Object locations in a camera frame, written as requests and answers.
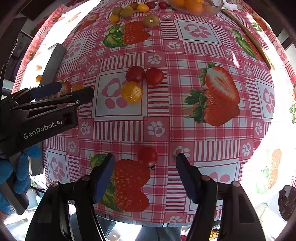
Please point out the strawberry checkered tablecloth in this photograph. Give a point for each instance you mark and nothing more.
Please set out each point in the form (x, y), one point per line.
(218, 103)

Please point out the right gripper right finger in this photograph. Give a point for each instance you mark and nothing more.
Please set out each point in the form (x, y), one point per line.
(239, 220)

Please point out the yellow tomato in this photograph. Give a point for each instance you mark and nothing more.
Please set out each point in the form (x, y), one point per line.
(131, 92)
(77, 87)

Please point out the white rectangular tray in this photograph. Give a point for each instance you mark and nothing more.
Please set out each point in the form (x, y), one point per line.
(39, 50)

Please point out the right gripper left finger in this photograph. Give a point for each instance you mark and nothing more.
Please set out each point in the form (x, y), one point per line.
(51, 220)

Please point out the lone kiwi fruit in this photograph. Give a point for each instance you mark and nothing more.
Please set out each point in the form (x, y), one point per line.
(151, 21)

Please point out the glass bowl of oranges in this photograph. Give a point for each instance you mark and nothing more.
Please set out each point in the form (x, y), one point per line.
(197, 7)

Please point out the red cherry tomato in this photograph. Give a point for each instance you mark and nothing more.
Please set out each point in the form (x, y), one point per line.
(148, 157)

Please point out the red tomato right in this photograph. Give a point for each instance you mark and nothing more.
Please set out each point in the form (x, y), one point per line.
(154, 76)

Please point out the dark red tomato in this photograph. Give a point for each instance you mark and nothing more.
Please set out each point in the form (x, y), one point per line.
(135, 74)

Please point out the blue gloved hand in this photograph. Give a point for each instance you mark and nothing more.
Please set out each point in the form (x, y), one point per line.
(15, 180)

